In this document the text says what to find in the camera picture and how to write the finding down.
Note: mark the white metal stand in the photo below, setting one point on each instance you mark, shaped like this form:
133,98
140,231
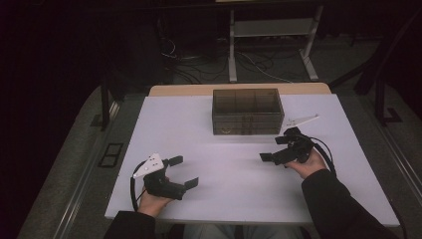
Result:
272,27

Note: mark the metal floor rail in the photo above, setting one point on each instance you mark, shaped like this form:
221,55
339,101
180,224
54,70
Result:
399,159
82,186

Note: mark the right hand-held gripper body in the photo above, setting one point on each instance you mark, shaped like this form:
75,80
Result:
298,149

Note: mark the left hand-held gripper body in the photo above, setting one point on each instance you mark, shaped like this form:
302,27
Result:
162,186

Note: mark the smoky clear drawer box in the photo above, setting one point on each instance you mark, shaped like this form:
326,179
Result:
245,103

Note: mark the black metal stand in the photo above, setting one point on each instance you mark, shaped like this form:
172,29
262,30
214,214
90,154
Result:
380,99
105,99

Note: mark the person's left hand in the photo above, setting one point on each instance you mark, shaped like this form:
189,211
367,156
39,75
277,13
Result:
152,203

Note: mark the white board table cover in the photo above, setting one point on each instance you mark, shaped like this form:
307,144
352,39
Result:
225,179

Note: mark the person's right hand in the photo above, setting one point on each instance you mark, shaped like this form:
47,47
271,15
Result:
312,166

